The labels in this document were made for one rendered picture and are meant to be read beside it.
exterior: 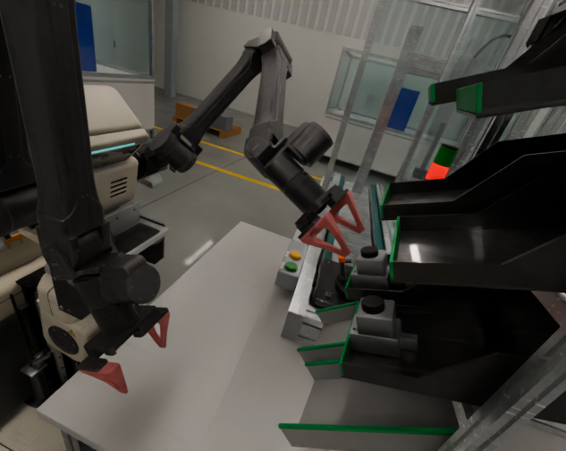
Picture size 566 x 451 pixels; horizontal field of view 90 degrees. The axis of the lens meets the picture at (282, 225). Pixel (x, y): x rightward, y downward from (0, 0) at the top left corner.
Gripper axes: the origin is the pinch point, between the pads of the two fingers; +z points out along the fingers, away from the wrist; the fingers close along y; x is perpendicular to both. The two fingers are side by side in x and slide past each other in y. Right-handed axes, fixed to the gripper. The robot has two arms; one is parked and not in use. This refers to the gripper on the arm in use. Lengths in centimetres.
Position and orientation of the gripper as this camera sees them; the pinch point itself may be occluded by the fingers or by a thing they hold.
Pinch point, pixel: (352, 239)
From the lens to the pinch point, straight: 52.0
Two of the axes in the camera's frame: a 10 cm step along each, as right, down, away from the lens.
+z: 7.1, 7.0, -0.8
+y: 4.7, -3.8, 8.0
